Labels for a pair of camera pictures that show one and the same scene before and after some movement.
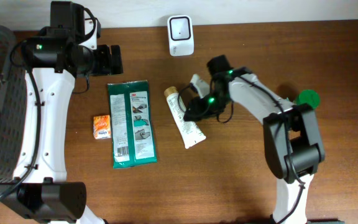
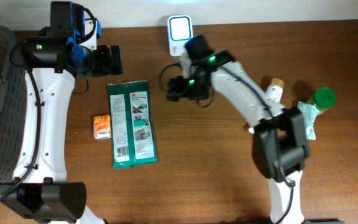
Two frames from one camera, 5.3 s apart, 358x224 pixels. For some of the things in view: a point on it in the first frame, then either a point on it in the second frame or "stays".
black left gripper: x=115 y=59 stays
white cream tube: x=190 y=133 → x=275 y=90
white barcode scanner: x=181 y=35 stays
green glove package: x=132 y=124 stays
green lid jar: x=309 y=96 → x=324 y=98
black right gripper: x=196 y=108 → x=176 y=86
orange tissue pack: x=102 y=127 stays
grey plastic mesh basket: x=3 y=107 stays
